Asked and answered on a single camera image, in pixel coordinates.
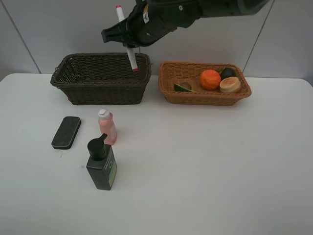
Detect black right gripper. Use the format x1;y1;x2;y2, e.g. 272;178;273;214
101;0;202;48

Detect white marker pink caps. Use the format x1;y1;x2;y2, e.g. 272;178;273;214
116;5;138;71

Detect halved avocado with pit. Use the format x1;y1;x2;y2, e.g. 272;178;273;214
174;82;195;93

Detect orange mandarin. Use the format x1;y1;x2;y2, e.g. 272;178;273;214
199;70;221;91

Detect dark purple mangosteen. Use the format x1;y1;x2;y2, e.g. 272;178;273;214
219;67;236;80

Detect round bread bun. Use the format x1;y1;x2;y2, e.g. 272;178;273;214
220;76;241;94

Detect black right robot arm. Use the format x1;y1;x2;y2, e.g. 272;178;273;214
101;0;267;48

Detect light orange wicker basket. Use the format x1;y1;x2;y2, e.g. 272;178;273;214
158;61;252;106

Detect dark brown wicker basket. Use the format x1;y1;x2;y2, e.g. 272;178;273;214
50;53;151;105

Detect pink bottle white cap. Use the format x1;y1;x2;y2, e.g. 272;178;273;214
98;109;117;145

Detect black whiteboard eraser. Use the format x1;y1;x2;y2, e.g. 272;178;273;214
51;116;81;150

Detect dark green pump bottle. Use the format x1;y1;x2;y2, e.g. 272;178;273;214
86;134;117;190

